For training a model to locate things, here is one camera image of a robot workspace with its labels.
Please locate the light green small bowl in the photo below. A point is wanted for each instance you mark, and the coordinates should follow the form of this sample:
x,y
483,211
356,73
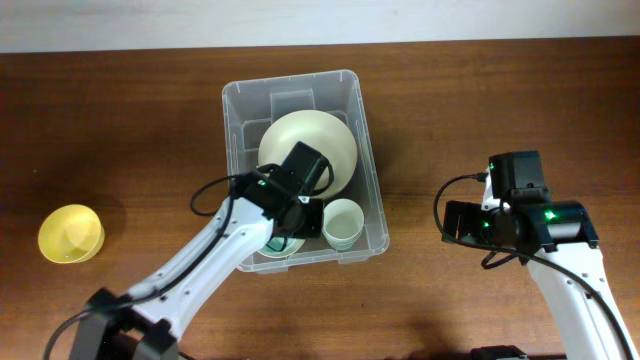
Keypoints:
x,y
281,247

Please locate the green cup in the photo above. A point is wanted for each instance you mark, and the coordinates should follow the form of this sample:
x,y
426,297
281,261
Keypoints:
x,y
341,244

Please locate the yellow bowl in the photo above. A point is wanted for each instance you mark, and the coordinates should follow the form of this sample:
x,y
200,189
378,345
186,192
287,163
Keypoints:
x,y
71,234

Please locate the clear plastic storage container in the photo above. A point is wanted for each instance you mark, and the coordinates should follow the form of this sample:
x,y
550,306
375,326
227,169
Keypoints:
x,y
250,107

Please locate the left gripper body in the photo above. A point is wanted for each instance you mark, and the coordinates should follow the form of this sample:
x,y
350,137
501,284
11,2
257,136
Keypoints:
x,y
310,223

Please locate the cream cup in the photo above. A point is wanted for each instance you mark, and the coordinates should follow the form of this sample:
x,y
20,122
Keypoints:
x,y
343,221

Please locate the cream bowl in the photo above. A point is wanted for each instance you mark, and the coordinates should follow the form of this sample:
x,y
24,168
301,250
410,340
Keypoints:
x,y
321,131

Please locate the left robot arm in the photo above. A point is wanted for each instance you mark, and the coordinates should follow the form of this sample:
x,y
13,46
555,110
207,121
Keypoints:
x,y
148,321

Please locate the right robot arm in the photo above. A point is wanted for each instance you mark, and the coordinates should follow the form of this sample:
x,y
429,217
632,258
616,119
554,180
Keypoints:
x,y
571,276

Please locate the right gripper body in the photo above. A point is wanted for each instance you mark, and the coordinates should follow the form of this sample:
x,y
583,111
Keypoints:
x,y
475,225

